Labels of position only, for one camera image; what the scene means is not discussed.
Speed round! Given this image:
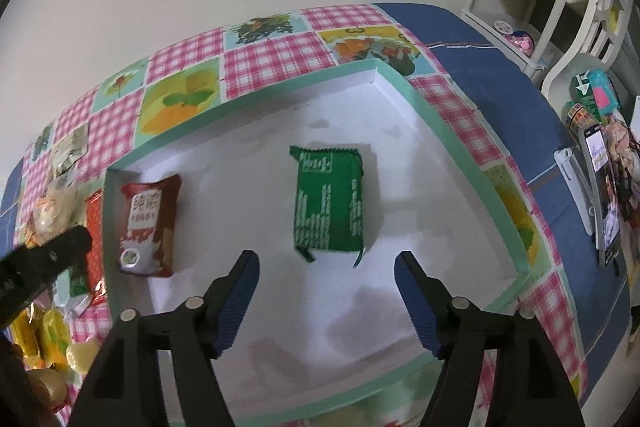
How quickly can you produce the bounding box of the pink round box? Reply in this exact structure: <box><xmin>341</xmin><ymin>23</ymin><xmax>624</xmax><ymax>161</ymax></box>
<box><xmin>492</xmin><ymin>19</ymin><xmax>538</xmax><ymax>58</ymax></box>

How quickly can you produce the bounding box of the pink checkered plastic tablecloth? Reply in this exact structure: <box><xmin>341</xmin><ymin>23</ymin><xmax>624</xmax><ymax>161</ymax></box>
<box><xmin>10</xmin><ymin>2</ymin><xmax>588</xmax><ymax>427</ymax></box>

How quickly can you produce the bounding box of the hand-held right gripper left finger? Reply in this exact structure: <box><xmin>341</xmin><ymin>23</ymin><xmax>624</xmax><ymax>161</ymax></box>
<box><xmin>67</xmin><ymin>249</ymin><xmax>261</xmax><ymax>427</ymax></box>

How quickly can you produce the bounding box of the white phone stand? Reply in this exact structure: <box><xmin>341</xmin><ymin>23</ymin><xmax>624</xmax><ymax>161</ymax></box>
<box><xmin>554</xmin><ymin>148</ymin><xmax>596</xmax><ymax>235</ymax></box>

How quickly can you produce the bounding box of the red and white snack packet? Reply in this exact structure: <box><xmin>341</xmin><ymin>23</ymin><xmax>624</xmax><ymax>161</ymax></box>
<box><xmin>118</xmin><ymin>173</ymin><xmax>182</xmax><ymax>278</ymax></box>

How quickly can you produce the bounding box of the blue plaid blanket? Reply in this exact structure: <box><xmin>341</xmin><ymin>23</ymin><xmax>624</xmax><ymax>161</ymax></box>
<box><xmin>0</xmin><ymin>2</ymin><xmax>631</xmax><ymax>427</ymax></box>

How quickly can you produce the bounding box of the white chair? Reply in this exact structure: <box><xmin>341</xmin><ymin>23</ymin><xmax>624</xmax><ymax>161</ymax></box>
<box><xmin>540</xmin><ymin>0</ymin><xmax>640</xmax><ymax>108</ymax></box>

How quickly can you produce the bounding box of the bun in clear wrapper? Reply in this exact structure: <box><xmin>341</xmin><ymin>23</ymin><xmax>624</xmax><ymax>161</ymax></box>
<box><xmin>30</xmin><ymin>187</ymin><xmax>76</xmax><ymax>248</ymax></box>

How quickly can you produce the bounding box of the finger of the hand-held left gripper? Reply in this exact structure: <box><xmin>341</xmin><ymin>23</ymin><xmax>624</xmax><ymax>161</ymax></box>
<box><xmin>0</xmin><ymin>225</ymin><xmax>93</xmax><ymax>328</ymax></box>

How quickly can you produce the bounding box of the black smartphone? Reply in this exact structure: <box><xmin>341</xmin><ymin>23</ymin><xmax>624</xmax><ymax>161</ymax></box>
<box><xmin>579</xmin><ymin>122</ymin><xmax>623</xmax><ymax>268</ymax></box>

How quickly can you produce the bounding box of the green cow print snack packet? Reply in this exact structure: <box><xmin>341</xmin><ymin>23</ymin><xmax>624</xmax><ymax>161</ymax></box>
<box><xmin>52</xmin><ymin>264</ymin><xmax>93</xmax><ymax>313</ymax></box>

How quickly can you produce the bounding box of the red dotted snack packet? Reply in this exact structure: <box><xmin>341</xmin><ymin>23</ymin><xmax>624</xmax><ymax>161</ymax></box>
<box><xmin>84</xmin><ymin>188</ymin><xmax>107</xmax><ymax>308</ymax></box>

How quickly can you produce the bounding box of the silver snack packet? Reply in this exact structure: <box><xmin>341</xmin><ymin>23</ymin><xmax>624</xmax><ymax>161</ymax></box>
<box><xmin>50</xmin><ymin>127</ymin><xmax>90</xmax><ymax>180</ymax></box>

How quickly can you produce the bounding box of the teal-edged white cardboard box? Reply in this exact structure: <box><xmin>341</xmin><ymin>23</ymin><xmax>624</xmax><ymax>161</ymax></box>
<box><xmin>100</xmin><ymin>59</ymin><xmax>533</xmax><ymax>427</ymax></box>

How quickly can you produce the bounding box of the yellow snack packet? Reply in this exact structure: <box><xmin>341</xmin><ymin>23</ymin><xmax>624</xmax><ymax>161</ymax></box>
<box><xmin>10</xmin><ymin>307</ymin><xmax>46</xmax><ymax>368</ymax></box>
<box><xmin>42</xmin><ymin>309</ymin><xmax>73</xmax><ymax>370</ymax></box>

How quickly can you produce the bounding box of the pale yellow jelly cup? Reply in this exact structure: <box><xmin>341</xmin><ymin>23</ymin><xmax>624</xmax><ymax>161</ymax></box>
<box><xmin>66</xmin><ymin>339</ymin><xmax>103</xmax><ymax>375</ymax></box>

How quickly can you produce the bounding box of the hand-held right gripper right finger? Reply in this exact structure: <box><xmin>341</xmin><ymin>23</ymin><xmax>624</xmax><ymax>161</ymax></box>
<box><xmin>394</xmin><ymin>251</ymin><xmax>586</xmax><ymax>427</ymax></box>

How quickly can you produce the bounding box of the teal packet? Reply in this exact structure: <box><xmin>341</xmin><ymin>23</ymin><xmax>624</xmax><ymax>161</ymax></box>
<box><xmin>587</xmin><ymin>69</ymin><xmax>621</xmax><ymax>118</ymax></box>

